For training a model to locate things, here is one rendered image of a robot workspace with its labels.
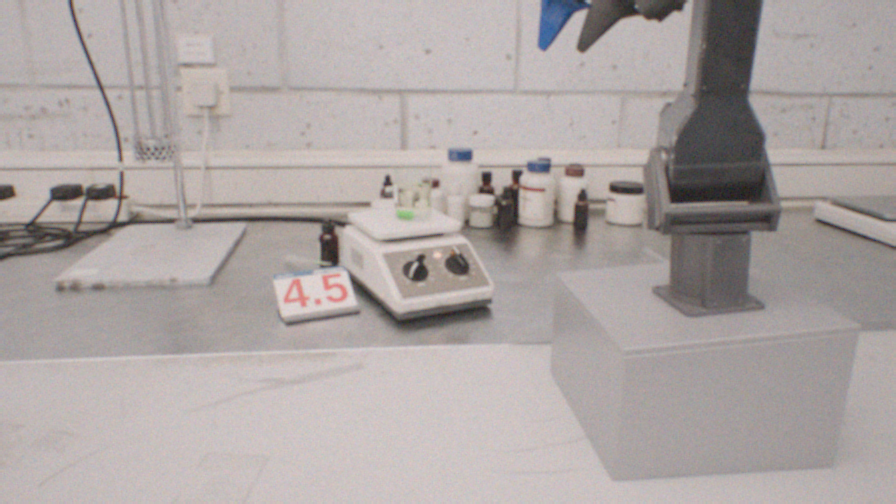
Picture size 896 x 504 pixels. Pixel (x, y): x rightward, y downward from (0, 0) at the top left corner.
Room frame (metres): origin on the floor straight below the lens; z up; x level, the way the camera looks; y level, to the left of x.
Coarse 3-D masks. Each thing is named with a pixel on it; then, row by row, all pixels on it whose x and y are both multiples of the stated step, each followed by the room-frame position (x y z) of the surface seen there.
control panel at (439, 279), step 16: (384, 256) 0.77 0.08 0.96; (400, 256) 0.77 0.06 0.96; (416, 256) 0.78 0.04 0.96; (432, 256) 0.79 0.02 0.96; (464, 256) 0.80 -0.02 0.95; (400, 272) 0.75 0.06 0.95; (432, 272) 0.76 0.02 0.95; (448, 272) 0.77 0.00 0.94; (480, 272) 0.78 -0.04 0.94; (400, 288) 0.73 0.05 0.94; (416, 288) 0.73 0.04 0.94; (432, 288) 0.74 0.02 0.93; (448, 288) 0.74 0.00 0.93; (464, 288) 0.75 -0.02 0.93
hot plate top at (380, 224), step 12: (348, 216) 0.88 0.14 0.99; (360, 216) 0.87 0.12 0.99; (372, 216) 0.87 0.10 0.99; (384, 216) 0.87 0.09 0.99; (432, 216) 0.87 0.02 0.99; (444, 216) 0.87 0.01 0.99; (372, 228) 0.80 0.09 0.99; (384, 228) 0.80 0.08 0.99; (396, 228) 0.81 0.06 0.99; (408, 228) 0.81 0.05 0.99; (420, 228) 0.81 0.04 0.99; (432, 228) 0.81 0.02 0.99; (444, 228) 0.82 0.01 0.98; (456, 228) 0.83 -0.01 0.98
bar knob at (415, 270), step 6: (420, 258) 0.75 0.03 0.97; (408, 264) 0.76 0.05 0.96; (414, 264) 0.74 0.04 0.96; (420, 264) 0.75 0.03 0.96; (402, 270) 0.75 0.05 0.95; (408, 270) 0.75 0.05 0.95; (414, 270) 0.73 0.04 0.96; (420, 270) 0.75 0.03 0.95; (426, 270) 0.76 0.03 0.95; (408, 276) 0.74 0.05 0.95; (414, 276) 0.74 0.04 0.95; (420, 276) 0.75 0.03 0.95; (426, 276) 0.75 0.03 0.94
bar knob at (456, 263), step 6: (456, 252) 0.78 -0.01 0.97; (450, 258) 0.78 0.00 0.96; (456, 258) 0.77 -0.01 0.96; (462, 258) 0.77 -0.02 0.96; (444, 264) 0.78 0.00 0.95; (450, 264) 0.78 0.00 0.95; (456, 264) 0.77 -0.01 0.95; (462, 264) 0.76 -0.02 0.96; (468, 264) 0.76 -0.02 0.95; (450, 270) 0.77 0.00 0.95; (456, 270) 0.77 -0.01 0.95; (462, 270) 0.77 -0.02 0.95; (468, 270) 0.77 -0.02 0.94
